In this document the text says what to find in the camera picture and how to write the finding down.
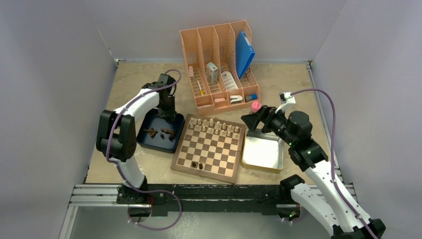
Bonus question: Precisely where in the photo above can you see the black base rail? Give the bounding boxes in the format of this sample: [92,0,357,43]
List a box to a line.
[116,184,304,220]

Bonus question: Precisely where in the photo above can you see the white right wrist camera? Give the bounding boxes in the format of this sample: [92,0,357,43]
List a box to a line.
[276,92,296,113]

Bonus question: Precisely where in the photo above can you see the yellow pen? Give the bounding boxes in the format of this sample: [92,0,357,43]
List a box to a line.
[197,80,205,96]

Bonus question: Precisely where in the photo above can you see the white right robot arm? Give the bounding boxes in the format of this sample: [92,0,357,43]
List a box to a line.
[241,105,386,239]

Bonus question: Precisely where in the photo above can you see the white labelled packet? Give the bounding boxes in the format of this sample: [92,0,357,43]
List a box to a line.
[221,71,238,91]

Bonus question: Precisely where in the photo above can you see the wooden chess board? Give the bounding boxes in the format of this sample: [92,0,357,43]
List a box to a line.
[171,114,246,184]

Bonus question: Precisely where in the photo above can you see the white red small box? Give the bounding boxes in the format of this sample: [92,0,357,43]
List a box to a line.
[206,62,218,85]

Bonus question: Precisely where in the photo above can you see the dark chess pieces in tray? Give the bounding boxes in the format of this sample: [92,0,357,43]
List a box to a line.
[142,127,177,141]

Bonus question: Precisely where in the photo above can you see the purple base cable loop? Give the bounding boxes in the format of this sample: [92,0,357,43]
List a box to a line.
[127,193,183,232]

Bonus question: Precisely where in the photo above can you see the blue cap glue stick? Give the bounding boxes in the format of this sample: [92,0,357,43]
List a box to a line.
[244,94,257,102]

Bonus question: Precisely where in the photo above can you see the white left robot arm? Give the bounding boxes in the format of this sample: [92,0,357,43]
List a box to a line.
[96,72,179,204]

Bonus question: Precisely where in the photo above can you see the blue folder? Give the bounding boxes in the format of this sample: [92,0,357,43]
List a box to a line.
[235,31,255,79]

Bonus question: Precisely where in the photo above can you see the white stapler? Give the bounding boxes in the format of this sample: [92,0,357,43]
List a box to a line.
[229,95,243,105]

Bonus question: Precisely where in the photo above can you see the light chess pieces row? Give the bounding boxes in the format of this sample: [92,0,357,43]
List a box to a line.
[184,118,243,141]

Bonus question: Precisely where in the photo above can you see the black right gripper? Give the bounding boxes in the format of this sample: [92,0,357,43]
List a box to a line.
[241,105,297,146]

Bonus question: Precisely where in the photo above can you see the dark blue tin tray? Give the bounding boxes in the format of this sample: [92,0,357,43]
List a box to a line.
[137,109,185,153]

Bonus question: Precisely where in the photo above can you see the pink cap bottle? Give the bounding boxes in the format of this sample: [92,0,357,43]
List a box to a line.
[250,101,262,114]

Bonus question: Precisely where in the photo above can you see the orange file organizer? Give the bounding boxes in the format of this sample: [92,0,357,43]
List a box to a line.
[180,20,261,116]

